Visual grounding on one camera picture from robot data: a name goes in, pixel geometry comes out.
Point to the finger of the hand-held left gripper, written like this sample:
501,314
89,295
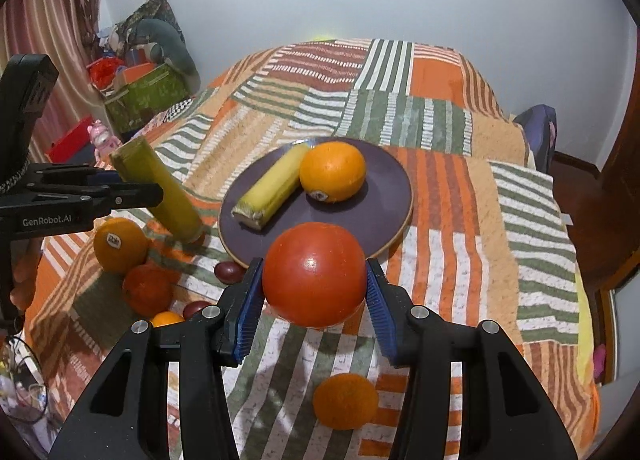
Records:
65,172
127,196

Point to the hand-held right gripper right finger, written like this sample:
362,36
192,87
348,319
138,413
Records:
381,312

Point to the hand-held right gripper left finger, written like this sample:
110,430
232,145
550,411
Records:
248,307

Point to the green-yellow banana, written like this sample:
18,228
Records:
162,190

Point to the dark purple round plate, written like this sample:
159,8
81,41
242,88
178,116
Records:
350,220

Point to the person's left hand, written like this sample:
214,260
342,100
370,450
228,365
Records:
24,280

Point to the red box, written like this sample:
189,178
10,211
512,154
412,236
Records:
70,141

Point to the small dark red fruit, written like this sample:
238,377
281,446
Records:
229,270
195,309

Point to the large orange with sticker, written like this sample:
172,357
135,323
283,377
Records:
121,246
333,171

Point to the pink toy figure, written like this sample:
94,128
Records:
102,137

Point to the red plastic bag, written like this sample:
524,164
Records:
104,71

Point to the small orange mandarin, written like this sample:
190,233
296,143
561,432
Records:
167,320

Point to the striped pink curtain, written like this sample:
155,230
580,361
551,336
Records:
47,5

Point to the small red tomato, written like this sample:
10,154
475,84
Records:
148,290

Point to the yellow banana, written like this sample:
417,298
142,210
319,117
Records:
272,187

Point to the patterned cushion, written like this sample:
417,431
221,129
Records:
155,7

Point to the striped patchwork blanket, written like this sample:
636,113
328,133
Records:
440,150

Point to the blue chair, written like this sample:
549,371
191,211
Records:
539,132

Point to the wooden door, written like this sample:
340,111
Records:
617,220

